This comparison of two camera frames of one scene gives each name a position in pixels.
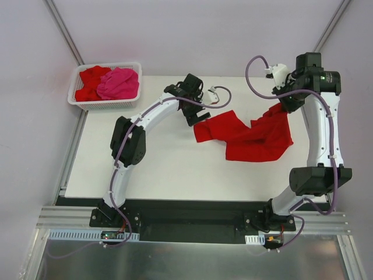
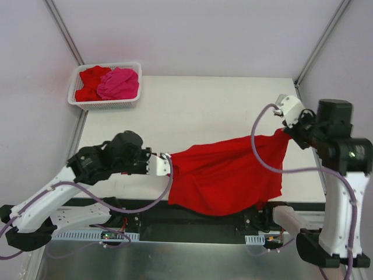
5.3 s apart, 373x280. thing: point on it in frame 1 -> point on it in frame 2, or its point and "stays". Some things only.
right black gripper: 290,104 -> 299,135
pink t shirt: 119,83 stays
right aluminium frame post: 331,25 stays
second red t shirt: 91,77 stays
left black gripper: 192,113 -> 147,157
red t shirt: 264,140 -> 221,177
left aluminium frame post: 64,30 stays
